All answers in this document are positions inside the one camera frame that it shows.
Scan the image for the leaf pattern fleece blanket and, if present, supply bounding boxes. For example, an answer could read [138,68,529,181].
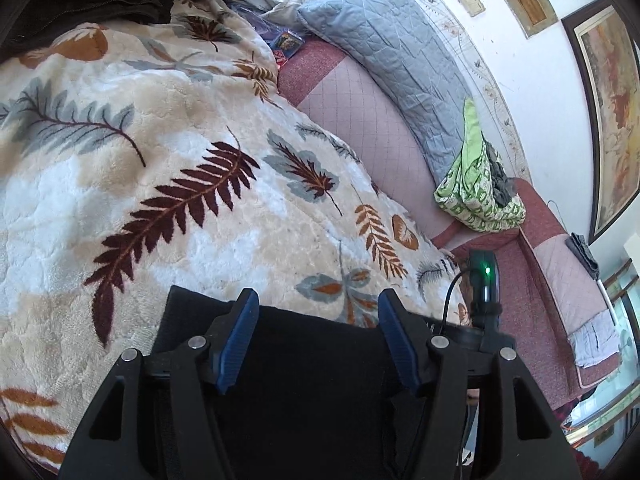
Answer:
[1,0,466,477]

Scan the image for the grey folded cloth on sofa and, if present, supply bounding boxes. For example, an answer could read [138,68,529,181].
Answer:
[565,233,600,281]

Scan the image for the black cable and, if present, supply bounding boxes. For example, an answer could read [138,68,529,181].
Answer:
[439,266,474,331]

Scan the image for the framed wall painting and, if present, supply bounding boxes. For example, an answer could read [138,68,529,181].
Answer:
[562,0,639,242]

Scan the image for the green patterned folded blanket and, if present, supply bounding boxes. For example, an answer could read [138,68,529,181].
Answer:
[434,99,526,233]

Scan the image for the dark grey cloth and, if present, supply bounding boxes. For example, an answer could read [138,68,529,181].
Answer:
[485,141,516,208]

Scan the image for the colourful small box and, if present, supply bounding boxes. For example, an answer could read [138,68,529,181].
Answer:
[270,30,305,58]

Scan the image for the grey quilted pillow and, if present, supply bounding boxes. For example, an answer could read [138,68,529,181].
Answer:
[297,0,472,183]

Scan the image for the black pants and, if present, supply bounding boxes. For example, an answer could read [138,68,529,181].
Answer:
[150,284,482,480]

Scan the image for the black tracker with green light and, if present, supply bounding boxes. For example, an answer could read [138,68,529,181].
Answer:
[468,249,502,339]

